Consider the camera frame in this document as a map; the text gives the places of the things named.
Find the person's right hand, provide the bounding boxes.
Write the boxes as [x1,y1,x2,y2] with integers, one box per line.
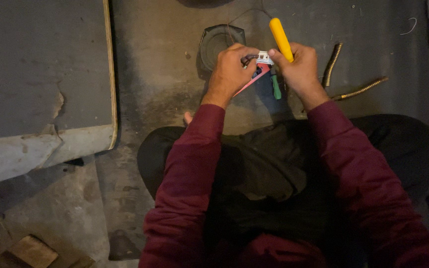
[268,42,330,112]

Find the person's left hand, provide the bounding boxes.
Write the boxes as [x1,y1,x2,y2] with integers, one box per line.
[201,43,260,109]

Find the small white electrical part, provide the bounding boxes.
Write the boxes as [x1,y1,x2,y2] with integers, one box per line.
[255,51,274,66]

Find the yellow handled screwdriver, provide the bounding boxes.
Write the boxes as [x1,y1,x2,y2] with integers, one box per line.
[269,17,295,63]

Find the red flat tool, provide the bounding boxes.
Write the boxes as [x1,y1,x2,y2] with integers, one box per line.
[233,63,273,98]

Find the round black speaker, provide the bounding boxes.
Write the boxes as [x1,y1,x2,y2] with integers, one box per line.
[198,24,247,73]

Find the person's black trousers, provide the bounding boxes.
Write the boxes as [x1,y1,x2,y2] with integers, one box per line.
[137,113,429,268]

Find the grey wooden board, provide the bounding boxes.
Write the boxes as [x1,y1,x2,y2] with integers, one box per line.
[0,0,118,188]

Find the small wooden block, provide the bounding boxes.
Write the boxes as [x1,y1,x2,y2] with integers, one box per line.
[3,234,59,268]

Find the green handled screwdriver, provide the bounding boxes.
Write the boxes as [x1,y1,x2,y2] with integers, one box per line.
[270,69,282,100]

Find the brass flexible metal hose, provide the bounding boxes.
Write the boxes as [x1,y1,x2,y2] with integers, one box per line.
[332,76,389,101]
[321,42,343,89]

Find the thin dark wire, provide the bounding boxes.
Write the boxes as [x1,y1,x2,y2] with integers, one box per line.
[226,0,275,44]

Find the thin white wire piece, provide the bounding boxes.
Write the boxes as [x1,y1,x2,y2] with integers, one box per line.
[400,17,418,36]

